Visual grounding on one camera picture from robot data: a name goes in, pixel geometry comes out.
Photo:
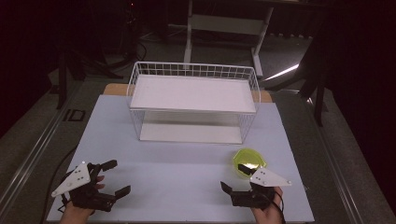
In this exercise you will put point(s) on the black floor bracket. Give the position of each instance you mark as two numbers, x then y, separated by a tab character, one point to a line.
74	115

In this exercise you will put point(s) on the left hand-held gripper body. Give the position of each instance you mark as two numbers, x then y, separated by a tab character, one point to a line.
81	189

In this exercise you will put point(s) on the white table mat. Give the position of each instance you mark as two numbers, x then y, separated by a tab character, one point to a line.
174	174

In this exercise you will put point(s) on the white desk frame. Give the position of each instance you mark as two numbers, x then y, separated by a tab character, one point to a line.
227	23

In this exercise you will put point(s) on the metal floor rail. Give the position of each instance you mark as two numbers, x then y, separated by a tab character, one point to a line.
337	165
34	155

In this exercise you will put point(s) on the black stand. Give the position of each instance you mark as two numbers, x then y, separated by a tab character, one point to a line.
62	77
319	77

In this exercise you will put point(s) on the person's right hand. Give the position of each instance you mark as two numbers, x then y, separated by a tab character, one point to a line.
269	216

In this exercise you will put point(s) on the wooden table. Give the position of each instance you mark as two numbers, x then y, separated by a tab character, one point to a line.
114	89

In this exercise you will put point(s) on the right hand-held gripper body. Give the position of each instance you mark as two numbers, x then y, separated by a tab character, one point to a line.
267	179

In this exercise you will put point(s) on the person's left hand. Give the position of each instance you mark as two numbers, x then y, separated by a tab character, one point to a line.
74	215

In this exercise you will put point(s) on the yellow-green bowl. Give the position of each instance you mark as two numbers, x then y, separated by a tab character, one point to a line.
249	158

